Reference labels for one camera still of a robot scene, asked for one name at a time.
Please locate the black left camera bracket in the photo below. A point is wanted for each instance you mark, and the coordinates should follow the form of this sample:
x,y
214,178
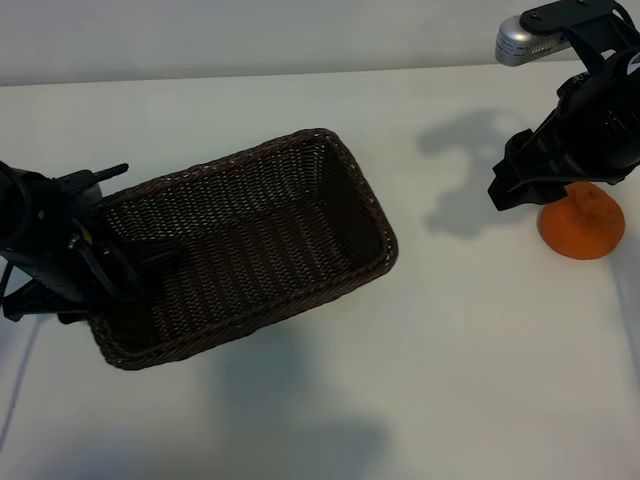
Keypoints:
x,y
75,180

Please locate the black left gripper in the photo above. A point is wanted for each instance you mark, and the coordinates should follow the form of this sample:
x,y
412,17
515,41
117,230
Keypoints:
x,y
107,285

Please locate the dark brown woven basket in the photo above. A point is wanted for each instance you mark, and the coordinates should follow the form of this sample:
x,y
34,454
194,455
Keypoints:
x,y
260,240

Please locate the black camera bracket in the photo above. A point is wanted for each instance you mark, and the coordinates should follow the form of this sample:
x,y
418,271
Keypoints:
x,y
590,20
75,180

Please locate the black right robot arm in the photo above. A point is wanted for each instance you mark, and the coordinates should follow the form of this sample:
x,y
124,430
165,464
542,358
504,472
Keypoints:
x,y
632,115

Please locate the orange fruit with knobby top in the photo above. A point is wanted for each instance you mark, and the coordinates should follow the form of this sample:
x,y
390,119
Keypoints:
x,y
580,232

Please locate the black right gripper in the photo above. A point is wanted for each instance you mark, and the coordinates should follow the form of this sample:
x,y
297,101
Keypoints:
x,y
580,145

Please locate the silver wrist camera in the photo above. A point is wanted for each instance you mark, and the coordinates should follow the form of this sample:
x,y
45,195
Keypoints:
x,y
92,196
517,37

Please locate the black right camera bracket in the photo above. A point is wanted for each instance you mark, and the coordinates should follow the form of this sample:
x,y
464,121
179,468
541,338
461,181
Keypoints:
x,y
590,20

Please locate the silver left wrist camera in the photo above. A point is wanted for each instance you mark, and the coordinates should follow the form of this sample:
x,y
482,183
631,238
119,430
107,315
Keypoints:
x,y
92,196

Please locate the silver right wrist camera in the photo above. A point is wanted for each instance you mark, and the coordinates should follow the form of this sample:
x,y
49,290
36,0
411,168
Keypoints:
x,y
517,37

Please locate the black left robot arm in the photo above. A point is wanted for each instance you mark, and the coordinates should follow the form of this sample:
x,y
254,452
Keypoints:
x,y
45,250

